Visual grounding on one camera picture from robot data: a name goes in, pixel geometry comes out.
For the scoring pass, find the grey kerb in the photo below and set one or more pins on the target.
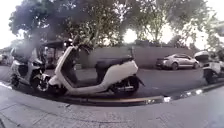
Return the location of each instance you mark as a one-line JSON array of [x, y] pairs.
[[116, 101]]

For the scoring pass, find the grey asphalt road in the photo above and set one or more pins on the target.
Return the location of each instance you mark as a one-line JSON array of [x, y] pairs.
[[160, 81]]

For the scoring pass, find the row of trees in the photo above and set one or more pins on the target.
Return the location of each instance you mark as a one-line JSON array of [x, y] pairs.
[[83, 20]]

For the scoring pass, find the grey paved pavement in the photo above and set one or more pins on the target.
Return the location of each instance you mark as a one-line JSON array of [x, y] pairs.
[[100, 116]]

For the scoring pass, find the vehicle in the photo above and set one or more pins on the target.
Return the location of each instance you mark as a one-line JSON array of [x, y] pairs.
[[51, 55]]

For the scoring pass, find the silver car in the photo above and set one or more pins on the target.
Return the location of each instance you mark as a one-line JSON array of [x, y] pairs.
[[178, 61]]

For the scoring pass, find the white and dark scooter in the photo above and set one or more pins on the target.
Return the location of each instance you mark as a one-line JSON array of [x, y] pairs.
[[22, 68]]

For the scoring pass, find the scooter with top box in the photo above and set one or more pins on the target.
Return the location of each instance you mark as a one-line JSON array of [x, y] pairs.
[[212, 68]]

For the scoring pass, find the grey wall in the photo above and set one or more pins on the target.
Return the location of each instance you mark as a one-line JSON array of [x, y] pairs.
[[146, 55]]

